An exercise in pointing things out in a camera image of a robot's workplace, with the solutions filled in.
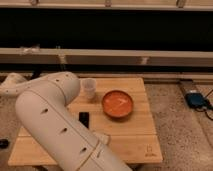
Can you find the orange bowl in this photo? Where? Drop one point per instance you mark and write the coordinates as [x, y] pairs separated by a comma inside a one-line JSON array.
[[117, 104]]

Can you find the long wooden rail beam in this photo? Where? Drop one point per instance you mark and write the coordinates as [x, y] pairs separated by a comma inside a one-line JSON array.
[[106, 57]]

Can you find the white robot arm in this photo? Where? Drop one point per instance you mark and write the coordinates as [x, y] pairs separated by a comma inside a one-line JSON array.
[[41, 106]]

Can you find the wooden table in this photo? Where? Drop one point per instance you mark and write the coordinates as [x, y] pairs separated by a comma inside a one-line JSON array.
[[133, 138]]

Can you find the black object on floor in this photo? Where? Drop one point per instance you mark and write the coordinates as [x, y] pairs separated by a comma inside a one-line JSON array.
[[4, 143]]

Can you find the blue device on floor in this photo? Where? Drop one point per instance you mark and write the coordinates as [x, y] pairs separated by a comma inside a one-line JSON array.
[[195, 100]]

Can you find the black rectangular block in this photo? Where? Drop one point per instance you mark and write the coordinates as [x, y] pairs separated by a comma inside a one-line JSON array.
[[84, 118]]

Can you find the clear plastic cup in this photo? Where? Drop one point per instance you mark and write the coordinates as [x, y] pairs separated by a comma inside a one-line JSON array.
[[89, 87]]

